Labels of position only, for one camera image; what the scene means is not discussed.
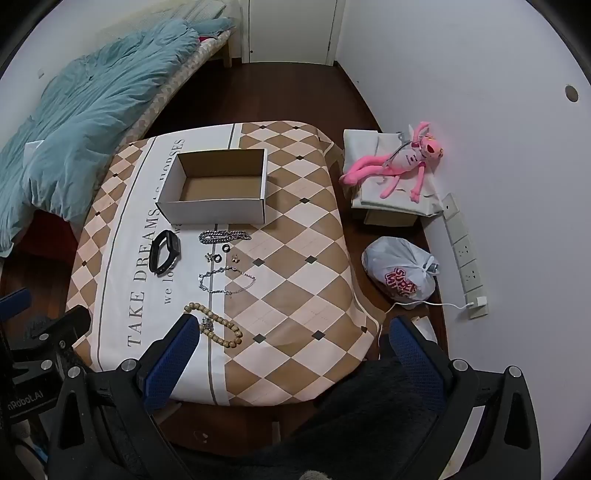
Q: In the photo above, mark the dark fuzzy clothing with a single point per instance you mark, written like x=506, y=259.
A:
x=332, y=415

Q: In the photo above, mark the white power strip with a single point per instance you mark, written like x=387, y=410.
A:
x=466, y=258

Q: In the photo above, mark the white cardboard box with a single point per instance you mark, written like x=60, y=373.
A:
x=217, y=184

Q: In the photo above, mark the white plastic bag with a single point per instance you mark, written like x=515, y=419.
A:
x=397, y=263

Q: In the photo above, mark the checked printed tablecloth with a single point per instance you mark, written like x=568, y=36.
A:
x=295, y=240

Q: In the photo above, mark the round wall hole cap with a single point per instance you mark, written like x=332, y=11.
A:
x=571, y=93

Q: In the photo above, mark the white door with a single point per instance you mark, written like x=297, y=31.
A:
x=291, y=27

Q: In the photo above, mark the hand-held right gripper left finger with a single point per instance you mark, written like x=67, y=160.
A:
x=171, y=364

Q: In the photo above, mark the white cloth bag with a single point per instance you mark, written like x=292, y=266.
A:
x=364, y=143

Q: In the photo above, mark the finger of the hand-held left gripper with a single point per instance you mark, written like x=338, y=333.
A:
x=14, y=302
x=57, y=325

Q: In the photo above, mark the white duvet label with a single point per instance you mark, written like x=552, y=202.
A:
x=32, y=150

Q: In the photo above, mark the blue duvet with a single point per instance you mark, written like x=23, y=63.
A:
x=92, y=120

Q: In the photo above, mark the white paper piece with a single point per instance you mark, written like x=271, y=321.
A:
x=422, y=325

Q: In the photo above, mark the blue pillow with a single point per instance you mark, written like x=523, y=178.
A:
x=217, y=25

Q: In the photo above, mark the cream quilted pillow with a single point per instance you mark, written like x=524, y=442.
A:
x=207, y=9

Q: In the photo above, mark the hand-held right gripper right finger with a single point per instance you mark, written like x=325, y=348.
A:
x=415, y=364

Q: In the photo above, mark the bed with patterned mattress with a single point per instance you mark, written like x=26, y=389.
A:
x=171, y=92

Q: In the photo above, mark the pink plush toy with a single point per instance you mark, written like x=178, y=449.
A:
x=369, y=164

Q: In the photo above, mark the black smartwatch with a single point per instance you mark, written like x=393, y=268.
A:
x=171, y=244

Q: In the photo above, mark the white charger plug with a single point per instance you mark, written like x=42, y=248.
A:
x=481, y=302

